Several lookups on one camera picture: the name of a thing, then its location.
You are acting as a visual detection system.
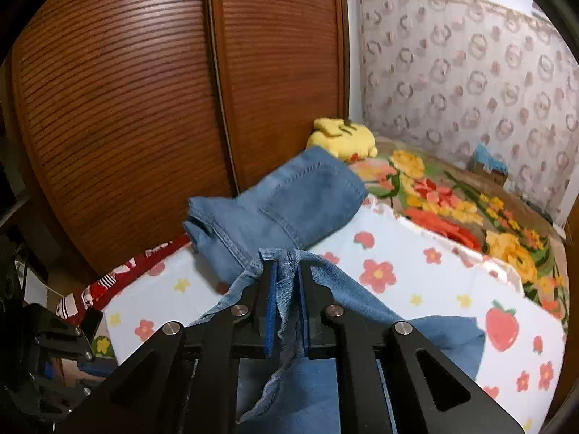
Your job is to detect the wooden louvered wardrobe door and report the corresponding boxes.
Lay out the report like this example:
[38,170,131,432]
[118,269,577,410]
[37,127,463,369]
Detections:
[10,0,237,276]
[207,0,350,193]

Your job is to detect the circle-patterned sheer curtain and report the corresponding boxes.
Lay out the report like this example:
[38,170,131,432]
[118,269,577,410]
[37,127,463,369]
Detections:
[346,0,579,229]

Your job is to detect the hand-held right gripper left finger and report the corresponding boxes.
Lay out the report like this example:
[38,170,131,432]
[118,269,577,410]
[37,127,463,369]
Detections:
[54,260,279,434]

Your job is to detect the blue denim pants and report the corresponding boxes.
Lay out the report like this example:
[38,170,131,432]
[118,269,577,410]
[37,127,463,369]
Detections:
[182,146,369,283]
[187,248,487,434]

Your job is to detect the floral blanket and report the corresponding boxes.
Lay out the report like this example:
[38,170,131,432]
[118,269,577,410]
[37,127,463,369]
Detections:
[348,133,571,326]

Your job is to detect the red striped cloth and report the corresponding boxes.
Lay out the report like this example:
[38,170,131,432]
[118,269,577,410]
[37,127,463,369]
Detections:
[56,234,191,326]

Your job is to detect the white flower-print sheet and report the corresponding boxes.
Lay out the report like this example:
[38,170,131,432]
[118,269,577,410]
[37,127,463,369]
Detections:
[102,194,568,434]

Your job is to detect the blue plastic bag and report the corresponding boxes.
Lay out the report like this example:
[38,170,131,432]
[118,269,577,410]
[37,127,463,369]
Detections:
[475,144,507,173]

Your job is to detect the small cardboard box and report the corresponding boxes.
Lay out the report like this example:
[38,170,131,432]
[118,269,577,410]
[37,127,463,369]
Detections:
[473,156,510,187]

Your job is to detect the yellow plush toy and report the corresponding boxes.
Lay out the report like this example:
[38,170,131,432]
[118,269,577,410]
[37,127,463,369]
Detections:
[306,118,379,164]

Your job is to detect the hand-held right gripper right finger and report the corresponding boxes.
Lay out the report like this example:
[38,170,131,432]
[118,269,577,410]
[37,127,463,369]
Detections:
[296,263,525,434]

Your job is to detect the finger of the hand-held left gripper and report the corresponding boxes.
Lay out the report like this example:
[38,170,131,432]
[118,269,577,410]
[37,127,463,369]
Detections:
[16,357,93,422]
[25,304,106,365]

